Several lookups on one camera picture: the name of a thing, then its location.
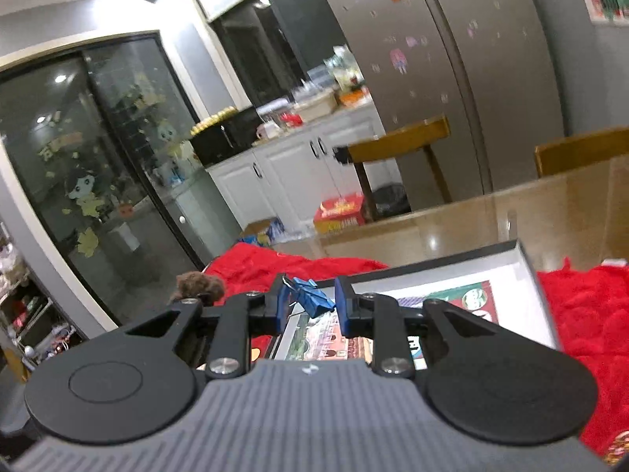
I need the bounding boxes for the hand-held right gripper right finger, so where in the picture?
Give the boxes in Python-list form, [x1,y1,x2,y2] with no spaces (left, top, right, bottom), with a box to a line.
[334,277,556,379]

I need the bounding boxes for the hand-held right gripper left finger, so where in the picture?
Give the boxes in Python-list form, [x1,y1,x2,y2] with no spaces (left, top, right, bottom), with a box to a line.
[98,275,292,380]

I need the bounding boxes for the blue binder clip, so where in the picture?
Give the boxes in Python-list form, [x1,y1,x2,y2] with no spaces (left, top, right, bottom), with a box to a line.
[282,277,338,318]

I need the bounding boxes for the black shallow box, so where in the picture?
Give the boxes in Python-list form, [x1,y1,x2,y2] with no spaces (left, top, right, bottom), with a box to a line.
[265,238,563,372]

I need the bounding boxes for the cardboard box with blue packets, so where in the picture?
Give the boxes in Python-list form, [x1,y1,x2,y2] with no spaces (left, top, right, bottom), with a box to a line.
[241,217,286,247]

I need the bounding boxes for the red snack box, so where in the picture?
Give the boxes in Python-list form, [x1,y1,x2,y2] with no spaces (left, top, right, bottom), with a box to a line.
[313,193,367,234]

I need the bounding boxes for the black trash bin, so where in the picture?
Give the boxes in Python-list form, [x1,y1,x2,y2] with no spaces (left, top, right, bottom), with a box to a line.
[373,183,412,217]

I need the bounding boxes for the printed card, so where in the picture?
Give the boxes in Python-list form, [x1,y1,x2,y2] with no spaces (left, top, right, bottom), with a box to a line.
[290,280,498,369]

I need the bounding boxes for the white kitchen cabinet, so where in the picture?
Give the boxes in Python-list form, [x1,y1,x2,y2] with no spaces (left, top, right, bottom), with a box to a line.
[205,103,394,237]

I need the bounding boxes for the black microwave oven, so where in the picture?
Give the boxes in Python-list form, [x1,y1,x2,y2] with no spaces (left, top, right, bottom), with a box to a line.
[191,107,263,168]

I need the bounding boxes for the wooden chair with black clip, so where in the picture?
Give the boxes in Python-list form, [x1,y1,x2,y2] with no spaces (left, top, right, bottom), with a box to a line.
[333,115,453,222]

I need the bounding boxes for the yellow items on microwave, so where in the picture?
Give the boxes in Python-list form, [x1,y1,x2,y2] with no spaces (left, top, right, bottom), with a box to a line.
[191,105,237,136]

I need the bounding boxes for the beige plastic basin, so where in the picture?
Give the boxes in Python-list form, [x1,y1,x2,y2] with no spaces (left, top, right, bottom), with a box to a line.
[295,89,340,121]

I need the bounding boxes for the white plastic bags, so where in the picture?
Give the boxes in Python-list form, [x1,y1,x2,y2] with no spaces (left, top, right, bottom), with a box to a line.
[324,46,364,92]

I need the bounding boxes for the silver double-door fridge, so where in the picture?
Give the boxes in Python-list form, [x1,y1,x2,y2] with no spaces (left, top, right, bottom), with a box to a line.
[307,0,566,207]

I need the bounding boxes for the red printed blanket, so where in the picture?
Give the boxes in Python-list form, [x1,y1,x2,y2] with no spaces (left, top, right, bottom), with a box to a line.
[204,242,629,471]

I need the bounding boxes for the cluttered storage rack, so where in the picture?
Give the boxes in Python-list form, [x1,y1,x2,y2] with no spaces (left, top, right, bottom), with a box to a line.
[0,226,79,384]

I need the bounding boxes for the sliding glass door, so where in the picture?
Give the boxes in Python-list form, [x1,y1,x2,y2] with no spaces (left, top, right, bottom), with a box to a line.
[0,32,217,326]

